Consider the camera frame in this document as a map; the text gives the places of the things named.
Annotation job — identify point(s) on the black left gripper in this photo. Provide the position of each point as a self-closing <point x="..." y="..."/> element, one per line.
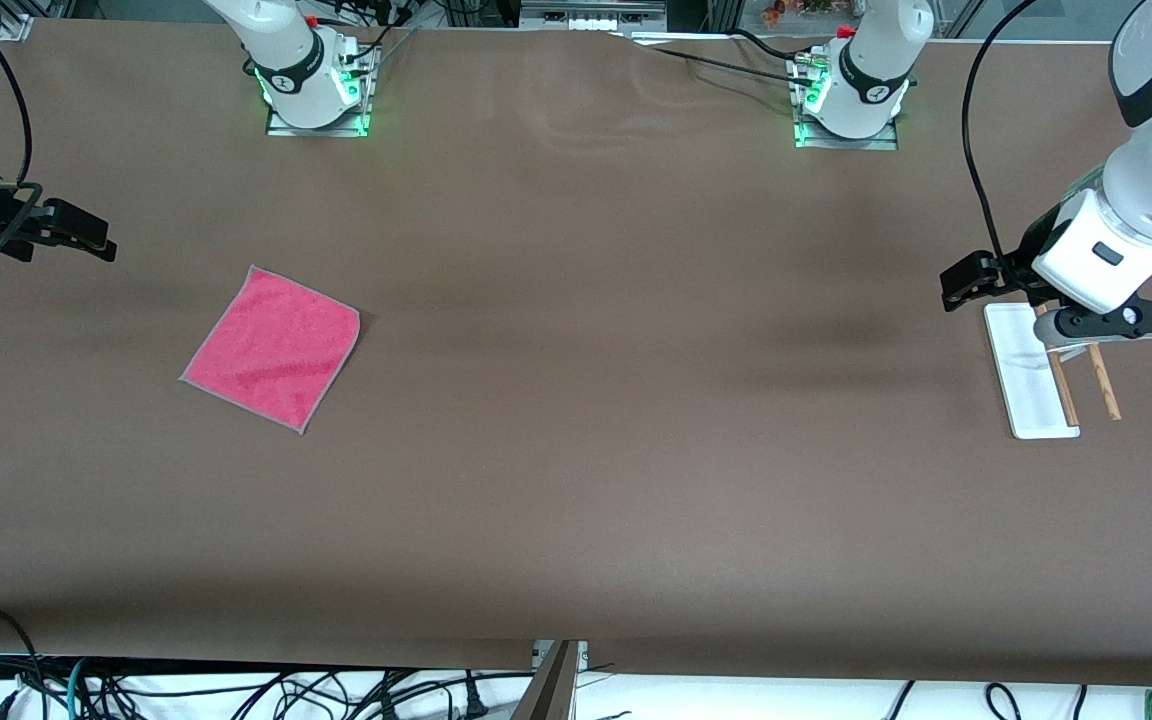
<point x="1018" y="264"/>

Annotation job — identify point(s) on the pink and grey towel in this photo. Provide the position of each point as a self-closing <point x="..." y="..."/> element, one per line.
<point x="276" y="345"/>

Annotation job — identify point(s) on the orange colourful background item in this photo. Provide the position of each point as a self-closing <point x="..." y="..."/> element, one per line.
<point x="776" y="12"/>

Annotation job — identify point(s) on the brown table cover sheet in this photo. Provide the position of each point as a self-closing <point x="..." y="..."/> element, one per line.
<point x="576" y="400"/>

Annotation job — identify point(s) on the grey metal connector box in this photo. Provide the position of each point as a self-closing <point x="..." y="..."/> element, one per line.
<point x="591" y="12"/>

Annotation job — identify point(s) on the brown table support beam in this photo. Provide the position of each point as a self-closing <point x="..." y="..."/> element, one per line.
<point x="551" y="690"/>

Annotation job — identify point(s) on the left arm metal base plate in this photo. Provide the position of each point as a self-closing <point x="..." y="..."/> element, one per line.
<point x="836" y="144"/>

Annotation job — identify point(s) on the aluminium frame corner bracket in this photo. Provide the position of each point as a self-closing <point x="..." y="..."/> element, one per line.
<point x="14" y="28"/>

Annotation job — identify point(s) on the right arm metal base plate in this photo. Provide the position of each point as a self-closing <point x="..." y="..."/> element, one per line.
<point x="356" y="126"/>

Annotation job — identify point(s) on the small metal beam bracket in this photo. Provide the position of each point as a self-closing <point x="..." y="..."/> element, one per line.
<point x="539" y="655"/>

